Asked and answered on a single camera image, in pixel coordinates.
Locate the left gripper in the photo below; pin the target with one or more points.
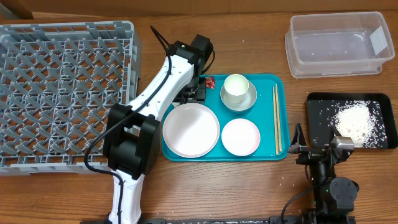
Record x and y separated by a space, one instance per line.
195 93

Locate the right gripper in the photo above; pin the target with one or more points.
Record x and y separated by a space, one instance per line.
298 145

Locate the white paper cup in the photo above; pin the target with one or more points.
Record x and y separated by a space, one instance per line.
236 86

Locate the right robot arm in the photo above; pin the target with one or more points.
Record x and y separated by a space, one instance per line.
333 196

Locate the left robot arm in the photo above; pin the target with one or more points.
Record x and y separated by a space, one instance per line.
133 140

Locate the grey dishwasher rack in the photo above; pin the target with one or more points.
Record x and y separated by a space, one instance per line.
58 84

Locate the red snack wrapper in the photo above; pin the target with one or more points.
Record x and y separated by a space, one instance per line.
210 82

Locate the right wooden chopstick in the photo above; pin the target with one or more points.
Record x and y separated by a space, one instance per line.
278 119

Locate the wooden chopstick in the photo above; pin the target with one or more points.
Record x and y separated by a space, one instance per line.
275 122
278 119

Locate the large white plate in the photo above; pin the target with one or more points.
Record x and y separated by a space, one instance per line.
191 130

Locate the pile of white rice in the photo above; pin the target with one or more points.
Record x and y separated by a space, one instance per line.
354 120

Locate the black plastic tray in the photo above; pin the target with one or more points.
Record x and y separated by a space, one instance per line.
321 108

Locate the grey-green bowl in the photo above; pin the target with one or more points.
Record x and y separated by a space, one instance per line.
248 101

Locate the left wooden chopstick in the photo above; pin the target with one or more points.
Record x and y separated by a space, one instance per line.
275 122

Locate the teal plastic tray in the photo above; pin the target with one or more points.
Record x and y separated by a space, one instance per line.
273 146

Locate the clear plastic container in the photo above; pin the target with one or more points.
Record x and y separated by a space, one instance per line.
338 44

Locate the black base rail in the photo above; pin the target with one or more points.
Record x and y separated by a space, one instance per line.
270 220

